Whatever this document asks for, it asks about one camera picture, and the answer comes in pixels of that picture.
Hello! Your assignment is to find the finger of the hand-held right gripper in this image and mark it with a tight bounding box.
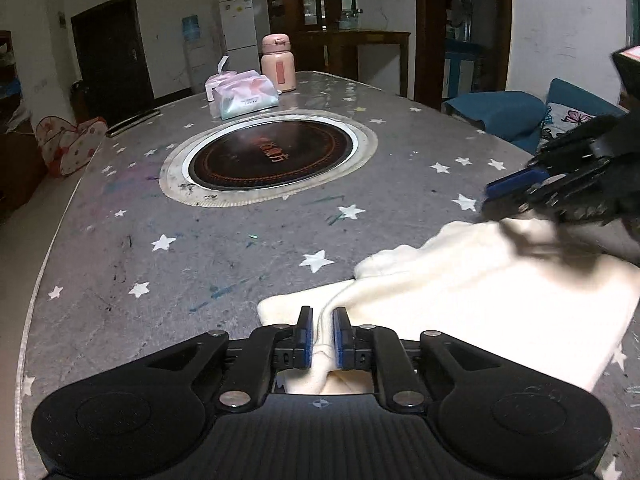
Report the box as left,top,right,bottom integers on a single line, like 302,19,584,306
480,159,627,226
484,115,622,202

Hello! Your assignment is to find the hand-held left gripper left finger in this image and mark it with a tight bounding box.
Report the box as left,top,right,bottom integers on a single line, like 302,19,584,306
134,305,315,412

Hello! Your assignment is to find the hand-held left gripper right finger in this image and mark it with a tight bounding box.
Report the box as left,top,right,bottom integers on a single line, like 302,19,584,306
333,306,512,412

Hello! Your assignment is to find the cream garment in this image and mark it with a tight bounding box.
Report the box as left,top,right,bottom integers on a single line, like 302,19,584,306
257,217,640,397

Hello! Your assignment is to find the blue sofa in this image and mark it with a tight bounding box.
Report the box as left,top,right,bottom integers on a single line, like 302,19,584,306
442,77,627,157

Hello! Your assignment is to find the grey star tablecloth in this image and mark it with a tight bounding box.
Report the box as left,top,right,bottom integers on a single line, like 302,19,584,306
15,70,640,480

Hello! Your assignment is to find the round black induction cooktop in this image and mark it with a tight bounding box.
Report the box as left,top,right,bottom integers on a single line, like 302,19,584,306
159,107,379,209

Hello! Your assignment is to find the dark wooden side table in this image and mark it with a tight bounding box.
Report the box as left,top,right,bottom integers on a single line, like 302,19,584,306
297,30,411,97

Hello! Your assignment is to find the pastel tissue pack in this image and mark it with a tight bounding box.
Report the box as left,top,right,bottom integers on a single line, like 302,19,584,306
205,55,281,121

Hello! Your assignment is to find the pink thermos bottle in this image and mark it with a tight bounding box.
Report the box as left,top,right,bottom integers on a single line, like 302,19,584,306
260,33,298,94

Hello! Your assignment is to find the water dispenser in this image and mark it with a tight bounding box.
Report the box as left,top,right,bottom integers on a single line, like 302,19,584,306
181,14,212,99

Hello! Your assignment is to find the pink play tent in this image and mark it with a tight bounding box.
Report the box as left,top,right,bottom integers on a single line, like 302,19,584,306
35,116,109,177

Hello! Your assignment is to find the white refrigerator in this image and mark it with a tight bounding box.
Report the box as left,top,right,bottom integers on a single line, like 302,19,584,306
218,0,259,57

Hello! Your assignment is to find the dark bin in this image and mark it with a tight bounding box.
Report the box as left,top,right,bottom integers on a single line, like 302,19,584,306
70,81,90,122

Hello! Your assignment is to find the dark wooden door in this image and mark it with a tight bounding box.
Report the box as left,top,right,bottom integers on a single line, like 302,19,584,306
70,0,155,112

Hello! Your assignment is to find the wooden arched shelf unit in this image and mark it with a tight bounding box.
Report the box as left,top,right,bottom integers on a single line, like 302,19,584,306
0,30,49,217

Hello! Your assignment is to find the blue frame stand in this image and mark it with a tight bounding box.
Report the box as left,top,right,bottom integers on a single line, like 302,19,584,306
442,42,484,99

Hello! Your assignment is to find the dark wooden arched frame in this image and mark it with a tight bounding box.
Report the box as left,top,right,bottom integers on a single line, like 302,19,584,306
414,0,514,111

